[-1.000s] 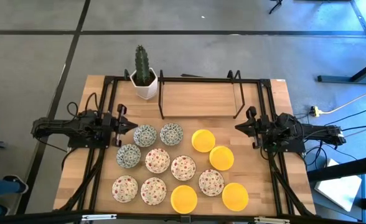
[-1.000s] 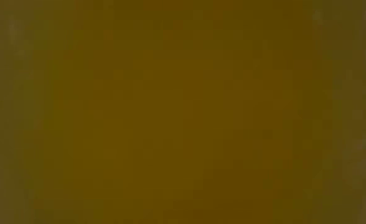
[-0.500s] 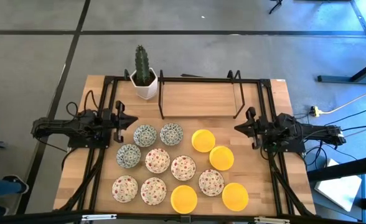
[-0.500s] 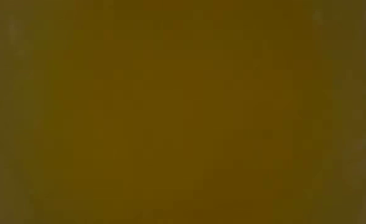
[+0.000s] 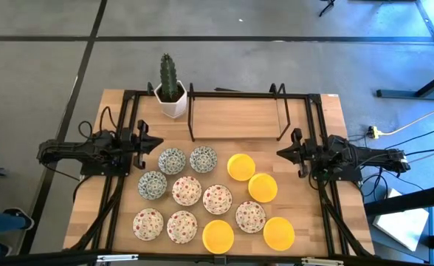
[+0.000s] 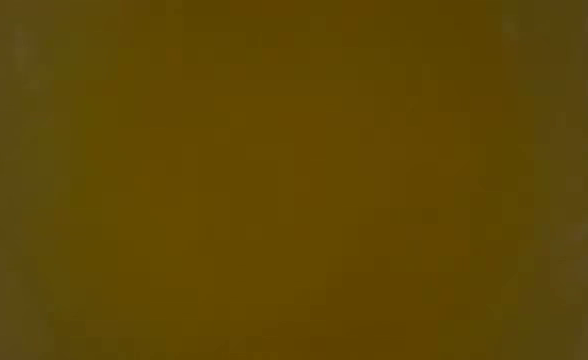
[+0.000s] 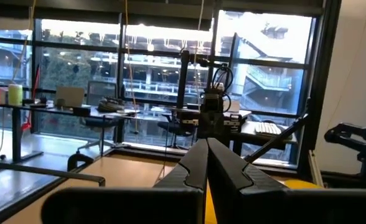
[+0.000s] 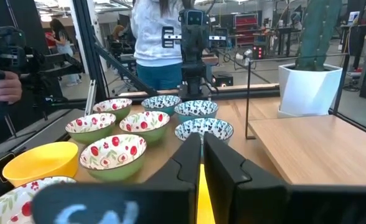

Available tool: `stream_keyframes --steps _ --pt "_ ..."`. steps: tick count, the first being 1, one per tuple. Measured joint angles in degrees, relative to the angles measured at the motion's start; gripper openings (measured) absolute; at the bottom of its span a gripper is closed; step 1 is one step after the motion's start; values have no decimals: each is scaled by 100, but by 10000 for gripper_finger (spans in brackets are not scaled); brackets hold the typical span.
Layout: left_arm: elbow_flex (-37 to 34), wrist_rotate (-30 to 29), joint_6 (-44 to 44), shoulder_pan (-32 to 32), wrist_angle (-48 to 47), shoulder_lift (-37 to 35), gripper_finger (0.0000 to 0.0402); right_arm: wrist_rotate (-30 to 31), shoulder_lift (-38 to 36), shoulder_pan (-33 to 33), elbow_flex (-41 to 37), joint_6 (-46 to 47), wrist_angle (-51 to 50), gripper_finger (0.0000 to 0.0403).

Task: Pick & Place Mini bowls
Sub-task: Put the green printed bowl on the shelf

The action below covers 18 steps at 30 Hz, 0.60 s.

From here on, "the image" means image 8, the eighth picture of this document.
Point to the green bowl red flower pattern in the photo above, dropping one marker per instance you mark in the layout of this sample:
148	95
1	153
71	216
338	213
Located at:
113	152
89	124
8	205
113	105
144	123

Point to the person's hand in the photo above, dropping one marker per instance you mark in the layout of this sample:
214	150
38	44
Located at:
2	90

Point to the plain yellow bowl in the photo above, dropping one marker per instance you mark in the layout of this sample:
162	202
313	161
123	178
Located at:
40	161
205	199

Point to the white angular planter pot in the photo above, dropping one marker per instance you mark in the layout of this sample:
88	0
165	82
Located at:
307	90

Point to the silver metal bracket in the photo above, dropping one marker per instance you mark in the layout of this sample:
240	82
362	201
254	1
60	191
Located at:
90	98

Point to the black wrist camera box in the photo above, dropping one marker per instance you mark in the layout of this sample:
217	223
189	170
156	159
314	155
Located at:
195	18

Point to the black metal wood shelf rack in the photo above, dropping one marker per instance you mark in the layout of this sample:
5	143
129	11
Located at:
320	149

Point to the small floor fan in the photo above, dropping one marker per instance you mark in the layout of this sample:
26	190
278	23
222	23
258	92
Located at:
246	57

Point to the red tool cabinet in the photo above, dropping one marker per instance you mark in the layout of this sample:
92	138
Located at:
246	25

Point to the teal bowl blue dot pattern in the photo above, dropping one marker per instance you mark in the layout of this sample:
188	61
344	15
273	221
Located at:
196	109
161	102
201	126

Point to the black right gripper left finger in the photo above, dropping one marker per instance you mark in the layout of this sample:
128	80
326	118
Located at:
170	193

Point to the black vertical frame post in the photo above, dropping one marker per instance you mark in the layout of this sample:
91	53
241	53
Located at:
88	46

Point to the black box with red lights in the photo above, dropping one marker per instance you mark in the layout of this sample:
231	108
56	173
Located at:
222	77

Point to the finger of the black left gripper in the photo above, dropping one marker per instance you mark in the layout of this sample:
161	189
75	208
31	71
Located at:
221	37
168	37

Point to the tall green cactus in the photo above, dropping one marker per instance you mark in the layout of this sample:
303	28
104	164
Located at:
317	34

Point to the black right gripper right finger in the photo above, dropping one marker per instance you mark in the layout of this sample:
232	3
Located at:
232	193

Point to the black diagonal frame brace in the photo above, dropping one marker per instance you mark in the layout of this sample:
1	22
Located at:
124	70

